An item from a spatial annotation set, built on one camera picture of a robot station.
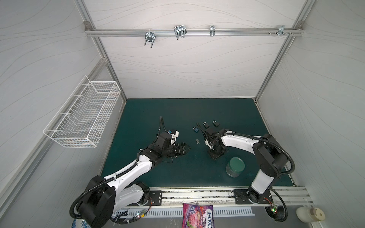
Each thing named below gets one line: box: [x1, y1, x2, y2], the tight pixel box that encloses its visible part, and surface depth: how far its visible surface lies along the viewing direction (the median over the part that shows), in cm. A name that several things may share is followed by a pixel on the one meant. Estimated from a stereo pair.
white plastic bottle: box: [296, 206, 326, 223], surface depth 64 cm
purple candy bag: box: [182, 203, 215, 228], surface depth 68 cm
